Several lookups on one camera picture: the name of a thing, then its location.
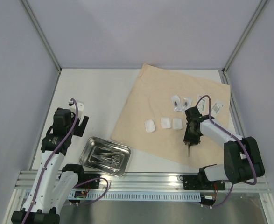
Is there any clear blister packet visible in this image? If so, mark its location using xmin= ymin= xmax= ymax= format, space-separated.
xmin=182 ymin=98 xmax=192 ymax=111
xmin=171 ymin=95 xmax=182 ymax=112

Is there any purple cable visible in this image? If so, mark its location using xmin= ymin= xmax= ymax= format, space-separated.
xmin=22 ymin=98 xmax=108 ymax=224
xmin=196 ymin=95 xmax=258 ymax=208

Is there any white gauze pad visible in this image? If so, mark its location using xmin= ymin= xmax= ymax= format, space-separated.
xmin=160 ymin=117 xmax=171 ymax=129
xmin=172 ymin=118 xmax=183 ymax=130
xmin=144 ymin=119 xmax=156 ymax=133

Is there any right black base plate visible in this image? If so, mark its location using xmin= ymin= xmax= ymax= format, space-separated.
xmin=179 ymin=175 xmax=226 ymax=190

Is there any slotted grey cable duct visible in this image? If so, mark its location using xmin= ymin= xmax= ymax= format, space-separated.
xmin=67 ymin=190 xmax=201 ymax=202

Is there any long steel hemostat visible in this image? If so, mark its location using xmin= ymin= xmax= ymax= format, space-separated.
xmin=100 ymin=147 xmax=122 ymax=161

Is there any aluminium frame post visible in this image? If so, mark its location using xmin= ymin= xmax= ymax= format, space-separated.
xmin=20 ymin=0 xmax=62 ymax=74
xmin=222 ymin=0 xmax=270 ymax=75

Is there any stainless steel tray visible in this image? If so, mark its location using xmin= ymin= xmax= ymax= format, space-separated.
xmin=79 ymin=137 xmax=131 ymax=177

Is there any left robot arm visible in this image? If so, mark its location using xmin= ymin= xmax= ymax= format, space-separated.
xmin=11 ymin=103 xmax=89 ymax=224

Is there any left aluminium frame post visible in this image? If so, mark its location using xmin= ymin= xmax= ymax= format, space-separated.
xmin=20 ymin=0 xmax=62 ymax=74

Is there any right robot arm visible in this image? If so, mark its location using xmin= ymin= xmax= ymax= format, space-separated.
xmin=183 ymin=106 xmax=265 ymax=189

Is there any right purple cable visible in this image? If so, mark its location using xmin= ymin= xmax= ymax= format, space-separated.
xmin=196 ymin=95 xmax=258 ymax=208

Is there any left clear blister packet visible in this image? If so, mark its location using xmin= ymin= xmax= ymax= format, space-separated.
xmin=171 ymin=95 xmax=182 ymax=112

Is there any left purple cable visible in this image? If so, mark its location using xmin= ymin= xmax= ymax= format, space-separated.
xmin=22 ymin=98 xmax=108 ymax=224

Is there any tilted white suture packet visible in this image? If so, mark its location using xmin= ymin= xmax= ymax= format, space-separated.
xmin=211 ymin=100 xmax=224 ymax=117

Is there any green white suture packet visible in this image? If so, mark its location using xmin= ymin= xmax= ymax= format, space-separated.
xmin=196 ymin=95 xmax=209 ymax=113

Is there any beige cloth drape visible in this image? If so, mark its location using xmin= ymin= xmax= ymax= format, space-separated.
xmin=111 ymin=64 xmax=231 ymax=168

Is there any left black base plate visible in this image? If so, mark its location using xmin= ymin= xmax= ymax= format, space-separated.
xmin=78 ymin=173 xmax=101 ymax=189

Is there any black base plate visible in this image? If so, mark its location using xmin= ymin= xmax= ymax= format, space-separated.
xmin=78 ymin=173 xmax=101 ymax=189
xmin=179 ymin=175 xmax=226 ymax=190

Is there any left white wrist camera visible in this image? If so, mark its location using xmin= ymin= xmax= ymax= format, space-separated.
xmin=68 ymin=98 xmax=85 ymax=119

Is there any aluminium mounting rail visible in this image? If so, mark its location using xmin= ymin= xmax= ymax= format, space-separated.
xmin=14 ymin=170 xmax=271 ymax=193

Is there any right clear blister packet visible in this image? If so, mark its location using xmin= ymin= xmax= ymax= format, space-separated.
xmin=182 ymin=98 xmax=192 ymax=111

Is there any right aluminium frame post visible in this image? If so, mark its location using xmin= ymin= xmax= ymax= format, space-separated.
xmin=222 ymin=0 xmax=270 ymax=75

